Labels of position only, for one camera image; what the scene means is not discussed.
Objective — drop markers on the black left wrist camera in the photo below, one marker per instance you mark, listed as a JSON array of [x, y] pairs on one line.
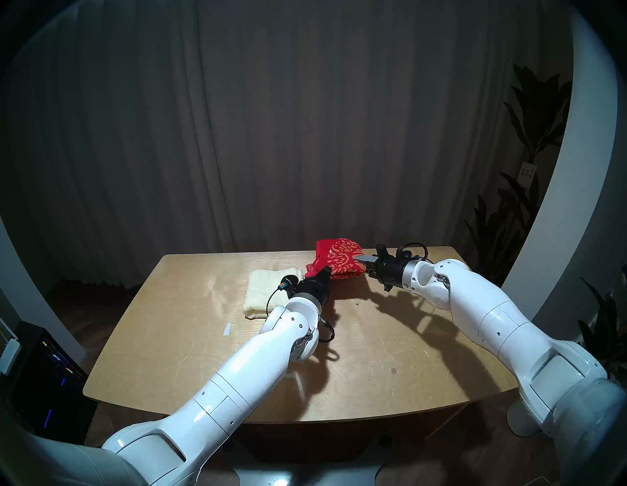
[[287, 283]]

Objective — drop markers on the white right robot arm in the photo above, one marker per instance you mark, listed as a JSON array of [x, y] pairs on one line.
[[490, 313]]

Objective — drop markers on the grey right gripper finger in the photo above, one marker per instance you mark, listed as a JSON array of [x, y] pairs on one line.
[[370, 269], [366, 257]]

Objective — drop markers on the small dark potted plant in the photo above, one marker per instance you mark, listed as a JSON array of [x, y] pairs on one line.
[[605, 338]]

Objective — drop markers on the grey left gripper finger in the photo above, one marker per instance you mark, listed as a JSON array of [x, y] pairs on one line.
[[325, 273]]

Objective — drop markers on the grey-brown pleated curtain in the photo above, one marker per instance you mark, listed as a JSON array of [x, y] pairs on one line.
[[294, 122]]

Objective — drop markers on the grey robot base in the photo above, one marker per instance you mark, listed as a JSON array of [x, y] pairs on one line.
[[303, 475]]

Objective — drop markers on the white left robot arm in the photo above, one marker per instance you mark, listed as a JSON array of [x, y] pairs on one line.
[[235, 377]]

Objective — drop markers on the tall dark leafy plant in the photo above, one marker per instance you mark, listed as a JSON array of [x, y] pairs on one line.
[[536, 112]]

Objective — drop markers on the white curved arch pillar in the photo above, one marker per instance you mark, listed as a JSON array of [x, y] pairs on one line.
[[583, 171], [24, 294]]

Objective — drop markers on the red towel with gold border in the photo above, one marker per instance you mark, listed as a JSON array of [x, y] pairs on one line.
[[340, 257]]

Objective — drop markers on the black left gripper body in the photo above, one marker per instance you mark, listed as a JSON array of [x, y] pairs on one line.
[[314, 290]]

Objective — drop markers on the white plant label tag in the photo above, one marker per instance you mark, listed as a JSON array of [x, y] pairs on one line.
[[526, 172]]

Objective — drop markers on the cream dotted towel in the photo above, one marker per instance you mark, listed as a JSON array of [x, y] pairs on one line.
[[267, 294]]

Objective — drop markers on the black computer with RGB lights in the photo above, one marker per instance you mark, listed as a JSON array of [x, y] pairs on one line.
[[44, 382]]

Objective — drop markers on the small white box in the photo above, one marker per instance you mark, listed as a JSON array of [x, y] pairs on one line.
[[9, 355]]

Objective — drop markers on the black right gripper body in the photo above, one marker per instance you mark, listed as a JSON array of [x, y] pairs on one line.
[[393, 269]]

